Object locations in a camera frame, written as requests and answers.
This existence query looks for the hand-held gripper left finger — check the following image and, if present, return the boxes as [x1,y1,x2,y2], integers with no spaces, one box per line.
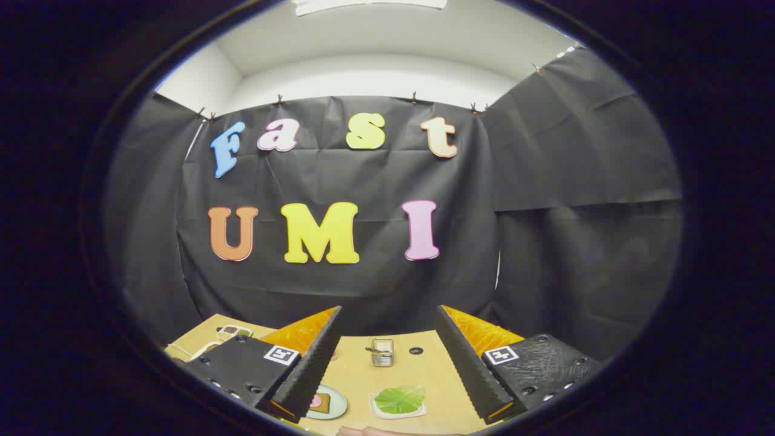
[182,306,343,423]

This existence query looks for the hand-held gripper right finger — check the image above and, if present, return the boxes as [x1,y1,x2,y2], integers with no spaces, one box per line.
[434,305,603,424]

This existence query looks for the green lettuce leaf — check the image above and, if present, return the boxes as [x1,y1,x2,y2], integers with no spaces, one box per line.
[374,386,426,415]

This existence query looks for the light green round plate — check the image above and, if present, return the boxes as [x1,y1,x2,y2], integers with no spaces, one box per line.
[306,385,348,420]

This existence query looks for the small white plate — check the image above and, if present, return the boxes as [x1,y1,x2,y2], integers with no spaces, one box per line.
[369,388,427,420]

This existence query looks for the ceiling light panel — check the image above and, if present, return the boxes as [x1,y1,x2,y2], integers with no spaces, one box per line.
[292,0,449,17]

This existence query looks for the white power cable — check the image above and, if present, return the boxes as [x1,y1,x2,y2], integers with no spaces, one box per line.
[167,340,225,361]

